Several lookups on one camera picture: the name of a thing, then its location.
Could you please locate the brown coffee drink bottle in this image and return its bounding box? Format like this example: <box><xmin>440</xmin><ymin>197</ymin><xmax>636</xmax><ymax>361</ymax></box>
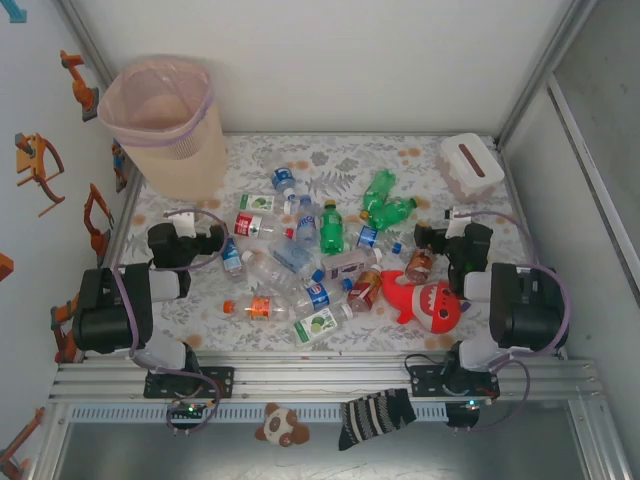
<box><xmin>403</xmin><ymin>248</ymin><xmax>435</xmax><ymax>285</ymax></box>

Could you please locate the small blue label water bottle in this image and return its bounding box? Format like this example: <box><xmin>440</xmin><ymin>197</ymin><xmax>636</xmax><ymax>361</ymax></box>
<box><xmin>271</xmin><ymin>167</ymin><xmax>297</xmax><ymax>201</ymax></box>
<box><xmin>221</xmin><ymin>238</ymin><xmax>245</xmax><ymax>281</ymax></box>
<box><xmin>355</xmin><ymin>223</ymin><xmax>404</xmax><ymax>255</ymax></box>

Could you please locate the crushed green plastic bottle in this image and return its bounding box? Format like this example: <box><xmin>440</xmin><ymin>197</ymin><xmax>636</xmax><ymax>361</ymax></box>
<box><xmin>361</xmin><ymin>169</ymin><xmax>399</xmax><ymax>221</ymax></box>
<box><xmin>369</xmin><ymin>196</ymin><xmax>420</xmax><ymax>231</ymax></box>

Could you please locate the red label clear bottle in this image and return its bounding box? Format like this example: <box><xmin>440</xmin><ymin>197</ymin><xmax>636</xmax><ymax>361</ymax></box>
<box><xmin>233</xmin><ymin>212</ymin><xmax>296</xmax><ymax>240</ymax></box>

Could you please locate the small lime label bottle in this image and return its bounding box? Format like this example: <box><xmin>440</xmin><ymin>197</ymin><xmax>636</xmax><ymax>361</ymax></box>
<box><xmin>238</xmin><ymin>193</ymin><xmax>296</xmax><ymax>216</ymax></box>

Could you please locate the clear bottle white cap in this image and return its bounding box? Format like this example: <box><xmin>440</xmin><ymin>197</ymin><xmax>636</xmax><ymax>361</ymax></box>
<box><xmin>241</xmin><ymin>249</ymin><xmax>306</xmax><ymax>301</ymax></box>

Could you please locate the orange label orange cap bottle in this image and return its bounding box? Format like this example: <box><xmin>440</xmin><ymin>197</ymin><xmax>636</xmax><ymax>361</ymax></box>
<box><xmin>222</xmin><ymin>296</ymin><xmax>296</xmax><ymax>324</ymax></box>

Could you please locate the red label tea bottle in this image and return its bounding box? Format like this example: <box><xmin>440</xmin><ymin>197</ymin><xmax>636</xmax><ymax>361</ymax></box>
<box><xmin>346</xmin><ymin>269</ymin><xmax>385</xmax><ymax>314</ymax></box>

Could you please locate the square purple label bottle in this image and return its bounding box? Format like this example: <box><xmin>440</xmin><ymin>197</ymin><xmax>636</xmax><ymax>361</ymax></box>
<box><xmin>319</xmin><ymin>248</ymin><xmax>385</xmax><ymax>281</ymax></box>

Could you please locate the clear bottle light blue cap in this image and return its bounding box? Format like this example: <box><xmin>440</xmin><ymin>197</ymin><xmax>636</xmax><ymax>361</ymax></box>
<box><xmin>295</xmin><ymin>195</ymin><xmax>320</xmax><ymax>246</ymax></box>

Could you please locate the intact green Sprite bottle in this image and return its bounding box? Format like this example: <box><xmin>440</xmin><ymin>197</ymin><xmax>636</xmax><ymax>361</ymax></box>
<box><xmin>319</xmin><ymin>199</ymin><xmax>351</xmax><ymax>254</ymax></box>

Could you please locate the clear Pepsi bottle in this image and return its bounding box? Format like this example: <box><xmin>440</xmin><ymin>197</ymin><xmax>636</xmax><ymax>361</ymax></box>
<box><xmin>279</xmin><ymin>278</ymin><xmax>354</xmax><ymax>321</ymax></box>

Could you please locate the large lime label bottle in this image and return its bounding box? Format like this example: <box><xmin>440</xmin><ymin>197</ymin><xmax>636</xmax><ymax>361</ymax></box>
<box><xmin>293</xmin><ymin>302</ymin><xmax>355</xmax><ymax>349</ymax></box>

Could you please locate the beige ribbed plastic bin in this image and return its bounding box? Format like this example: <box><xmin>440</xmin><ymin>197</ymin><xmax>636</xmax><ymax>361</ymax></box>
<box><xmin>98</xmin><ymin>53</ymin><xmax>229</xmax><ymax>200</ymax></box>

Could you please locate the red shark plush toy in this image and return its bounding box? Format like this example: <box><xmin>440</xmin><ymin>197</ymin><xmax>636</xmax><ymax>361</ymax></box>
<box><xmin>379</xmin><ymin>269</ymin><xmax>474</xmax><ymax>335</ymax></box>

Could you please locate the white pink tissue box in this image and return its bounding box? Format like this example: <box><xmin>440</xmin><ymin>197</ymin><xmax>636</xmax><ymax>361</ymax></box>
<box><xmin>434</xmin><ymin>133</ymin><xmax>505</xmax><ymax>204</ymax></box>

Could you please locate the floral grey tablecloth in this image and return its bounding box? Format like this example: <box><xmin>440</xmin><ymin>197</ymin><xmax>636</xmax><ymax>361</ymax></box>
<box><xmin>112</xmin><ymin>132</ymin><xmax>526</xmax><ymax>354</ymax></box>

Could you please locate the black controller board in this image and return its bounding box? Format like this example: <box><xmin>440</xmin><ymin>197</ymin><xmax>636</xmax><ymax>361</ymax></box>
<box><xmin>446</xmin><ymin>398</ymin><xmax>484</xmax><ymax>429</ymax></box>
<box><xmin>167</xmin><ymin>398</ymin><xmax>209</xmax><ymax>420</ymax></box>

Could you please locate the black white striped sock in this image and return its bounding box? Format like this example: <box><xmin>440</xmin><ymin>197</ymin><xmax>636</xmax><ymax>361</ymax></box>
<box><xmin>337</xmin><ymin>388</ymin><xmax>418</xmax><ymax>452</ymax></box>

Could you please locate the brown white panda plush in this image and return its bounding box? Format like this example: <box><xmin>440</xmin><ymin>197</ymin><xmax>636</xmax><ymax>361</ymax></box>
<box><xmin>254</xmin><ymin>402</ymin><xmax>311</xmax><ymax>448</ymax></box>

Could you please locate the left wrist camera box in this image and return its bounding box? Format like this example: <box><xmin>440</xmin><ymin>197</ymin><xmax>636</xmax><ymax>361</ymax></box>
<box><xmin>163</xmin><ymin>209</ymin><xmax>197</xmax><ymax>237</ymax></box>

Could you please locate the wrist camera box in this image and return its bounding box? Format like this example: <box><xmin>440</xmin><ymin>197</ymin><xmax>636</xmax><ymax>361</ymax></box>
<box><xmin>444</xmin><ymin>205</ymin><xmax>474</xmax><ymax>237</ymax></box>
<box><xmin>163</xmin><ymin>209</ymin><xmax>197</xmax><ymax>237</ymax></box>

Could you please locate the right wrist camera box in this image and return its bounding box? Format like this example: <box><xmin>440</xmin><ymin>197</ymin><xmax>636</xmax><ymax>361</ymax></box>
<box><xmin>444</xmin><ymin>205</ymin><xmax>474</xmax><ymax>237</ymax></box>

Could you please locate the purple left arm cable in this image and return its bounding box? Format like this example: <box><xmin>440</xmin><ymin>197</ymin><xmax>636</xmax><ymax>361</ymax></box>
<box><xmin>112</xmin><ymin>207</ymin><xmax>230</xmax><ymax>362</ymax></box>

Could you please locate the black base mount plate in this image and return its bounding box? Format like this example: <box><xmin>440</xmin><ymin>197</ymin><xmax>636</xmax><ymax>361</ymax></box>
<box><xmin>143</xmin><ymin>366</ymin><xmax>236</xmax><ymax>400</ymax></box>
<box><xmin>408</xmin><ymin>363</ymin><xmax>501</xmax><ymax>400</ymax></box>

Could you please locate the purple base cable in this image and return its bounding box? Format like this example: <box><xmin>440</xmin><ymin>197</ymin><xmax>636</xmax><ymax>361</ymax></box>
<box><xmin>446</xmin><ymin>357</ymin><xmax>532</xmax><ymax>434</ymax></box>
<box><xmin>166</xmin><ymin>382</ymin><xmax>225</xmax><ymax>437</ymax></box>

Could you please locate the aluminium frame post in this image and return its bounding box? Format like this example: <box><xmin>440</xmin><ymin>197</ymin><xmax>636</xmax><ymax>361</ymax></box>
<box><xmin>494</xmin><ymin>0</ymin><xmax>600</xmax><ymax>149</ymax></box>
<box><xmin>58</xmin><ymin>0</ymin><xmax>129</xmax><ymax>109</ymax></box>

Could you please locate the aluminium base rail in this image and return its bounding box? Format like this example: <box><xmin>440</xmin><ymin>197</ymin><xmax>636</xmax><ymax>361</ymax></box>
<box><xmin>48</xmin><ymin>349</ymin><xmax>599</xmax><ymax>404</ymax></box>

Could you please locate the white slotted cable duct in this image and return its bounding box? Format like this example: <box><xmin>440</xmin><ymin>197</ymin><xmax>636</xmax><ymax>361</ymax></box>
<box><xmin>67</xmin><ymin>402</ymin><xmax>451</xmax><ymax>425</ymax></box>

